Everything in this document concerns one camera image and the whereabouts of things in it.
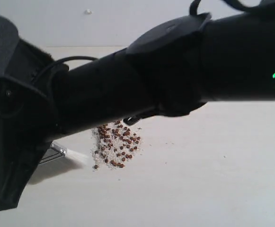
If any white wooden paint brush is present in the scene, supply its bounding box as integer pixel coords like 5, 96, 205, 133
38, 142, 89, 169

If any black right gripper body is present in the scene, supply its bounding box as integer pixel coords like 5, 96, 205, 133
0, 40, 69, 147

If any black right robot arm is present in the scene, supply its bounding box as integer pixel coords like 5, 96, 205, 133
0, 0, 275, 211

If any brown beans pile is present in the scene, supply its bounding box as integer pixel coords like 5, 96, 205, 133
91, 120, 143, 172

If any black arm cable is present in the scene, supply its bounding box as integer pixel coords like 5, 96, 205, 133
32, 0, 275, 86

